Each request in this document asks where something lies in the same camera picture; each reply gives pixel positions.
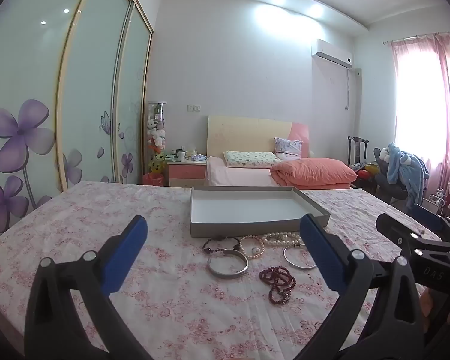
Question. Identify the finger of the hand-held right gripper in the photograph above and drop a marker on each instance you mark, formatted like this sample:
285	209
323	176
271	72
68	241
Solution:
392	228
429	217

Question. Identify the yellow plush toy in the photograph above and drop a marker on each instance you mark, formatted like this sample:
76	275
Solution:
156	164

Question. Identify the floral pillow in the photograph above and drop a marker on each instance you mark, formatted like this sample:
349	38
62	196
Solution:
247	159

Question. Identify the folded orange quilt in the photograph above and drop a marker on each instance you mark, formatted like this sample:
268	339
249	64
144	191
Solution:
315	172

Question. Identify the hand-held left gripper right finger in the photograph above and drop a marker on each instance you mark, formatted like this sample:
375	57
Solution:
318	255

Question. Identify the grey cardboard tray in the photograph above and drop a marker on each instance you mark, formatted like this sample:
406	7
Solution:
243	210

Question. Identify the colourful toys pile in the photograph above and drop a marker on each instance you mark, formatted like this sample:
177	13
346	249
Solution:
365	172

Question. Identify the red waste bin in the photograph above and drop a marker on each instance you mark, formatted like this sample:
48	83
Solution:
152	179

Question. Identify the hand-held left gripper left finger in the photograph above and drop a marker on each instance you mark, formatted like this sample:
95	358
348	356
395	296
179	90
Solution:
123	255

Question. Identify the flower print sliding wardrobe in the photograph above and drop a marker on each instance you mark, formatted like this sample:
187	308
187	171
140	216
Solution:
30	82

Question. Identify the plush toy display tube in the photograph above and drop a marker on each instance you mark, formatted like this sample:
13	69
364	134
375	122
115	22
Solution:
156	127

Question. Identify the grey office chair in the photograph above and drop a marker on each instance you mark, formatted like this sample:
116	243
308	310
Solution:
388	189

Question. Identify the pink floral tablecloth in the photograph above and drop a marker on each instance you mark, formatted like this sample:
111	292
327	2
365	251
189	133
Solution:
97	210

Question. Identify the beige and pink headboard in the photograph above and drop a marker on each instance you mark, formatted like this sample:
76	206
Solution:
247	135

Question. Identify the air conditioner pipe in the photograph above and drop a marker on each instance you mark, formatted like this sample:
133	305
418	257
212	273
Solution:
347	90

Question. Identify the purple print pillow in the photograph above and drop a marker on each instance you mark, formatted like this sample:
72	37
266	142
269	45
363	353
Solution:
288	147

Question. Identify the wall socket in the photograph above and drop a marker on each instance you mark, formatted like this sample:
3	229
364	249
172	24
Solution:
193	108

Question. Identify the light blue cloth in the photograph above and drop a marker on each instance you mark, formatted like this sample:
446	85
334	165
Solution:
198	158

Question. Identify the bed with pink sheet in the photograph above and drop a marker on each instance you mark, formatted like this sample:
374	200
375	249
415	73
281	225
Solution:
240	176

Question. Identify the wide silver bangle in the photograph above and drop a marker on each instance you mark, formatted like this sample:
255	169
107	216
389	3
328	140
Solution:
225	274

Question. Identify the blue plush garment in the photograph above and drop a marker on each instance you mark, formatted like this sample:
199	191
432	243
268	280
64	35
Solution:
405	168

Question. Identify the white air conditioner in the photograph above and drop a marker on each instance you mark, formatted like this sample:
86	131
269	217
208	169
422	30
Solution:
332	54

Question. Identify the pink nightstand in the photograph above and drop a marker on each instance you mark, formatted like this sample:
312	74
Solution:
185	172

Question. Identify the thin silver bangle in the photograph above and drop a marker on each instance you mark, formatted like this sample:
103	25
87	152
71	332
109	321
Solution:
290	262

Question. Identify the dark wooden chair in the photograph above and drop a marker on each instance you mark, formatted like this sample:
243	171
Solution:
357	150

